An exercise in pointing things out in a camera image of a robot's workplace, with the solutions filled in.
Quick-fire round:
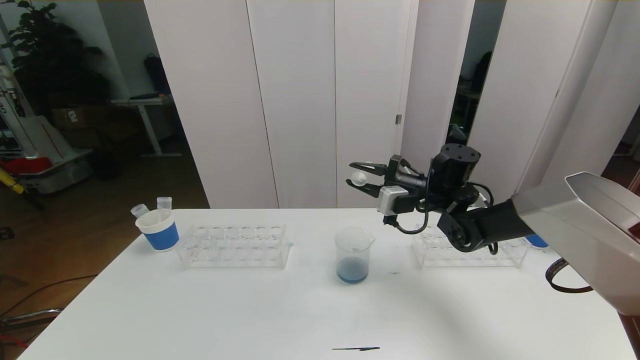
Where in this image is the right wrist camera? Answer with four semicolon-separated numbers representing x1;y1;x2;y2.
377;185;410;218

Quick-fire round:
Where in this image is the brown right arm strap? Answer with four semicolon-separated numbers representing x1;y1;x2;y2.
545;257;594;294

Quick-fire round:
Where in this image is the grey metal bar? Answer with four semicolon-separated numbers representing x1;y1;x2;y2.
0;309;65;331

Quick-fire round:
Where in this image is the white partition panel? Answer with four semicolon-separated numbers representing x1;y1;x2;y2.
530;0;640;191
394;0;475;209
449;0;593;208

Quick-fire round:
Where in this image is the test tube with yellow pigment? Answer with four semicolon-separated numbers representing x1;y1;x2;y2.
350;170;376;188

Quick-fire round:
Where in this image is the yellow tool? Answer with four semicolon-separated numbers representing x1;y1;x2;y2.
0;166;26;196

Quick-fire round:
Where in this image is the clear glass beaker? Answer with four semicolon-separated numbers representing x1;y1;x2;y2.
334;226;376;286

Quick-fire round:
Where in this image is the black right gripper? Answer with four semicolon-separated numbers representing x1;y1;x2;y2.
345;154;427;199

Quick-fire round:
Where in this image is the black floor cable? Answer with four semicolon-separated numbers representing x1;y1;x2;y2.
0;275;98;318

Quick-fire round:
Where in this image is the white equipment base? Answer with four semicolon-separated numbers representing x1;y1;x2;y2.
20;148;96;195

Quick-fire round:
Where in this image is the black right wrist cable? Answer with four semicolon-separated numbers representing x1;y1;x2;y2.
384;170;500;256

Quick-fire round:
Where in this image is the white standing desk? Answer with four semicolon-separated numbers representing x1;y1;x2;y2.
111;96;183;160

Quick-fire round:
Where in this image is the clear acrylic test tube rack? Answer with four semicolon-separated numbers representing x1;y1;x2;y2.
411;221;530;269
177;223;293;270

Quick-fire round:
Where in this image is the black backpack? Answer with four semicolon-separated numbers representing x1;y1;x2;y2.
144;55;173;97

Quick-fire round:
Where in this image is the cardboard box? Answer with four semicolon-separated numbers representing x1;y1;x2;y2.
52;105;101;131

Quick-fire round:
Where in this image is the white three-panel folding screen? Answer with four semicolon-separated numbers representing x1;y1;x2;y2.
145;0;418;210

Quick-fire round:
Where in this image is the white leaning board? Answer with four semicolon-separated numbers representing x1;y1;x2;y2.
20;115;68;162

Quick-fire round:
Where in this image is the dark green potted plant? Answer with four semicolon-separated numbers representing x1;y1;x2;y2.
0;0;113;118

